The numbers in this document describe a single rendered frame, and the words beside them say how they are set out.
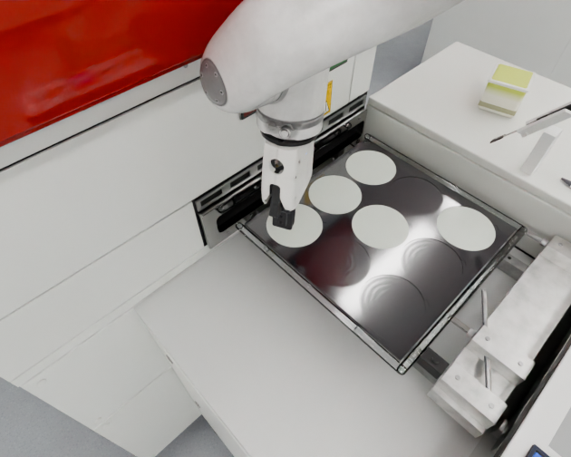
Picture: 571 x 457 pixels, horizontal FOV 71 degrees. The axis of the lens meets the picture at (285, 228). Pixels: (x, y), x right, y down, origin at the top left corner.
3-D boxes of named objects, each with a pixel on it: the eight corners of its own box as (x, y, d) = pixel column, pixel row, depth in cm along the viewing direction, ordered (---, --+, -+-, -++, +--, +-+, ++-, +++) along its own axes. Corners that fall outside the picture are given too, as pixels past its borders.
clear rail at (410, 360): (393, 371, 57) (395, 368, 56) (519, 228, 73) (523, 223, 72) (401, 378, 56) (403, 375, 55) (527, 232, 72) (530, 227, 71)
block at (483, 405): (434, 384, 57) (440, 377, 54) (448, 368, 58) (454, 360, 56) (486, 430, 53) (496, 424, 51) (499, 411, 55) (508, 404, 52)
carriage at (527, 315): (425, 394, 59) (431, 388, 56) (539, 252, 74) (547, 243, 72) (475, 439, 55) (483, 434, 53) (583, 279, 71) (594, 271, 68)
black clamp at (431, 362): (415, 362, 58) (420, 355, 56) (424, 352, 59) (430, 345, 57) (436, 380, 57) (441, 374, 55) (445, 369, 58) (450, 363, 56)
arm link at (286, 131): (313, 131, 46) (310, 153, 48) (332, 97, 52) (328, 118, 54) (244, 115, 47) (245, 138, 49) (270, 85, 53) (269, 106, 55)
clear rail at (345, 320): (234, 228, 73) (233, 223, 72) (240, 224, 74) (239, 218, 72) (401, 378, 56) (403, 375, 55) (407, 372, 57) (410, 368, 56)
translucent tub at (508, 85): (475, 109, 83) (488, 78, 77) (484, 91, 87) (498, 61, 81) (512, 121, 80) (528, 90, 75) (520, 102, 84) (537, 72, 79)
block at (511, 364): (465, 346, 60) (472, 338, 58) (477, 332, 62) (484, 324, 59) (515, 386, 57) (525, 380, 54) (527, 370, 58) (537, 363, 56)
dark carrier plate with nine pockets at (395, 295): (244, 225, 73) (244, 223, 72) (365, 140, 87) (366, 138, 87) (400, 361, 57) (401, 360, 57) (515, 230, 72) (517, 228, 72)
